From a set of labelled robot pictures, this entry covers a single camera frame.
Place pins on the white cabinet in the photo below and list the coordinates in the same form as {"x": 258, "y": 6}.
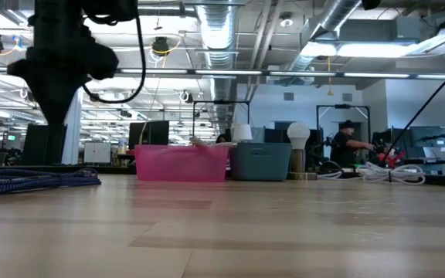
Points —
{"x": 97, "y": 152}

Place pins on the long ceiling light strip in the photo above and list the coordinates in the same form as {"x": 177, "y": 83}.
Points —
{"x": 226, "y": 72}

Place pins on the black ceiling camera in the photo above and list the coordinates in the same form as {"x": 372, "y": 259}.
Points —
{"x": 160, "y": 45}

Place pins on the white cylinder object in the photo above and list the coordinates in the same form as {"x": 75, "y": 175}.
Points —
{"x": 242, "y": 132}

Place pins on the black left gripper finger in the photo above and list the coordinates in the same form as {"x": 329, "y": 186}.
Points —
{"x": 63, "y": 112}
{"x": 48, "y": 112}

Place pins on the pink plastic bin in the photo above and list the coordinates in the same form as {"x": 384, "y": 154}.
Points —
{"x": 180, "y": 164}

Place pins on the black metal frame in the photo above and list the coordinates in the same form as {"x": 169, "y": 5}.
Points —
{"x": 221, "y": 102}
{"x": 342, "y": 106}

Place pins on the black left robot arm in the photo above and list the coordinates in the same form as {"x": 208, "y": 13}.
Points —
{"x": 72, "y": 11}

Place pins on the silver ventilation duct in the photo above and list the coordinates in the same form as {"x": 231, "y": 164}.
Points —
{"x": 330, "y": 23}
{"x": 218, "y": 31}

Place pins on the white light bulb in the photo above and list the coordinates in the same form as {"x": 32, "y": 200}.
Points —
{"x": 298, "y": 133}

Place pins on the person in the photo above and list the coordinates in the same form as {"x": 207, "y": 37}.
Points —
{"x": 342, "y": 150}

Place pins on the red object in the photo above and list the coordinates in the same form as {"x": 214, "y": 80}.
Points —
{"x": 394, "y": 159}

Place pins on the wooden bulb holder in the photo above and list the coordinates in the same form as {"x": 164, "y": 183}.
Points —
{"x": 298, "y": 162}

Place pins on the white pillar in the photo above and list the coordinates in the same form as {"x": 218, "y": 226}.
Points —
{"x": 72, "y": 131}

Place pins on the black monitor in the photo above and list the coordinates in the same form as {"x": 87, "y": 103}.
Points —
{"x": 151, "y": 135}

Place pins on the black panel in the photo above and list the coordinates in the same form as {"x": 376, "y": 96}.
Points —
{"x": 33, "y": 146}

